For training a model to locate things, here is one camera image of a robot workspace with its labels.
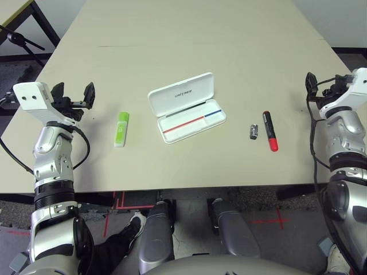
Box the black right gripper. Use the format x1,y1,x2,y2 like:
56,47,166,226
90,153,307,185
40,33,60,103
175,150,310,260
305,72,353,109

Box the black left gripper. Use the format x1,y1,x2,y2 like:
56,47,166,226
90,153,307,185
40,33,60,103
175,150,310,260
50,82,96,123

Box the black marker with red cap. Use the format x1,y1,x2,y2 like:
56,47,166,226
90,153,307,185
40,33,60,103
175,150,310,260
261,110,279,152

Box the white plastic pencil case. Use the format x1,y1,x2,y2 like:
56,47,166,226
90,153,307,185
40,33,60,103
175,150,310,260
147,72,227,144

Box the black foam floor mats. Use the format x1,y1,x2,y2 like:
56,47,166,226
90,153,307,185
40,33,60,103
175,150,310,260
0,64,44,95

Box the black tripod stand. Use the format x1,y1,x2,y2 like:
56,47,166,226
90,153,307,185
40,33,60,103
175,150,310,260
0,25,46,68

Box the white sneaker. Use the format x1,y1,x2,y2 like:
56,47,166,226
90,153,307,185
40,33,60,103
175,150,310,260
326,243,352,274
128,211,147,250

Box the bystander black trouser leg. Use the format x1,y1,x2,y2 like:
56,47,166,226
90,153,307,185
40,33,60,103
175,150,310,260
77,225,138,275

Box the grey floor box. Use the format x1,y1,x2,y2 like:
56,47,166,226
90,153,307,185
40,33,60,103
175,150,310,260
317,237,335,254
10,252,31,272

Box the grey robot right leg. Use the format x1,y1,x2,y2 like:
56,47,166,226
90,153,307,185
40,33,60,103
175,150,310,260
210,198,261,257

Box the grey robot leg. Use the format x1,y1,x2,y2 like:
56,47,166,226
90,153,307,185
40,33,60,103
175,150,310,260
210,198,261,257
138,200,175,273

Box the grey robot left leg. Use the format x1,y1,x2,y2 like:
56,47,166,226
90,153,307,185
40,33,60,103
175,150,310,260
138,200,175,273

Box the grey robot torso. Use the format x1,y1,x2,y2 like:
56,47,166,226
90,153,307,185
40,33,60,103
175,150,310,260
140,254,327,275

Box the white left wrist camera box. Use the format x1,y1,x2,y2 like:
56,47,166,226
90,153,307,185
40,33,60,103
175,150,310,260
13,82,77,125

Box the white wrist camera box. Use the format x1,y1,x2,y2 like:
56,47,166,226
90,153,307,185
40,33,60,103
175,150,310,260
319,67,367,120
13,82,77,125

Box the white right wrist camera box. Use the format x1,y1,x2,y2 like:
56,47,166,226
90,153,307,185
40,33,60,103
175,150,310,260
319,67,367,120

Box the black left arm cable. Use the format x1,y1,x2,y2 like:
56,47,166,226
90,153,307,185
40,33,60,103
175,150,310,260
0,94,91,174

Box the side table with black frame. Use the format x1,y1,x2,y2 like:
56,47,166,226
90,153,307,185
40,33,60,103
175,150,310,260
0,0,61,48

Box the black table frame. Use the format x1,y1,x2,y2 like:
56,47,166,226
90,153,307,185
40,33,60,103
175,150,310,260
0,183,319,207

